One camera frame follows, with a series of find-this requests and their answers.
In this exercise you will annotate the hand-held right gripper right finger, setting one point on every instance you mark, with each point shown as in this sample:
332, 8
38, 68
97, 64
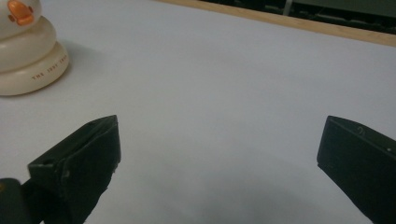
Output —
361, 165

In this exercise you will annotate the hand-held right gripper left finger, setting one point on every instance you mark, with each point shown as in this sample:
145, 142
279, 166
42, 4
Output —
81, 168

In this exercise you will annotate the grey metal stand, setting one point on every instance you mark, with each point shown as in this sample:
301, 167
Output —
287, 6

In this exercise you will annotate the white board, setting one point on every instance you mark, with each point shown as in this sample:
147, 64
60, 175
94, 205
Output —
218, 93

